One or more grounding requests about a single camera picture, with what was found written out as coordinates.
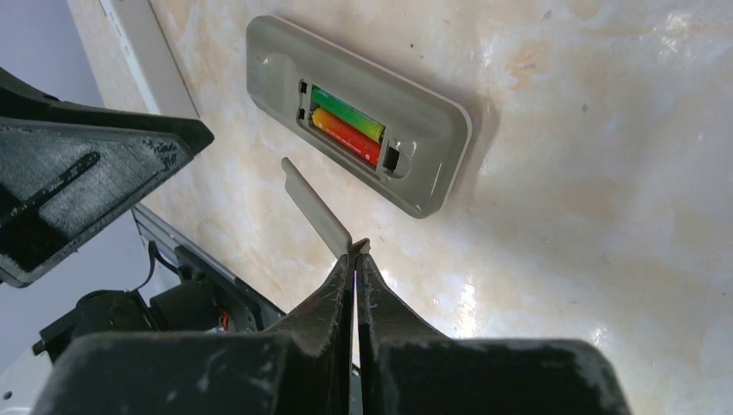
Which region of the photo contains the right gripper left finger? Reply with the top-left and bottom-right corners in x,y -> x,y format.
32,255 -> 354,414

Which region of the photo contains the grey battery cover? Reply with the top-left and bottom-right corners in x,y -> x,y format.
281,157 -> 371,258

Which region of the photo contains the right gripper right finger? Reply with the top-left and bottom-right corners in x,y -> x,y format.
355,254 -> 631,414

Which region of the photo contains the green battery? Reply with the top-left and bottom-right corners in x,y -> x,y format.
311,86 -> 386,144

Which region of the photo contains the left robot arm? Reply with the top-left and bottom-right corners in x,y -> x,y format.
1,71 -> 284,360

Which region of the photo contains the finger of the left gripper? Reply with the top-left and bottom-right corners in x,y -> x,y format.
1,71 -> 214,288

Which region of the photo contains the red battery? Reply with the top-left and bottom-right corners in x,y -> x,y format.
311,107 -> 380,168

